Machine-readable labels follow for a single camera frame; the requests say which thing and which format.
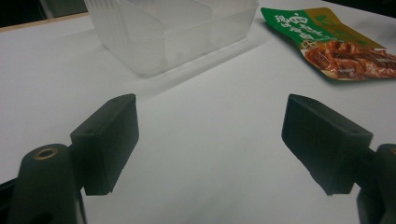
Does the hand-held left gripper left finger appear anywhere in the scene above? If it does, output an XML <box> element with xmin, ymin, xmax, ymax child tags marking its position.
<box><xmin>8</xmin><ymin>93</ymin><xmax>140</xmax><ymax>224</ymax></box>

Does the translucent plastic storage box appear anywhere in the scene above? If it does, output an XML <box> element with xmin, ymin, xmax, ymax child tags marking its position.
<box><xmin>83</xmin><ymin>0</ymin><xmax>260</xmax><ymax>77</ymax></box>

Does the green snack packet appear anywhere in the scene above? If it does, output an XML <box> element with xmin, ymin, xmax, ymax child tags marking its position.
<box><xmin>261</xmin><ymin>7</ymin><xmax>396</xmax><ymax>82</ymax></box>

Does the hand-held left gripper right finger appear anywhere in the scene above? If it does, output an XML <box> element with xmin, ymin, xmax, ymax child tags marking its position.
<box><xmin>281</xmin><ymin>93</ymin><xmax>396</xmax><ymax>224</ymax></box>

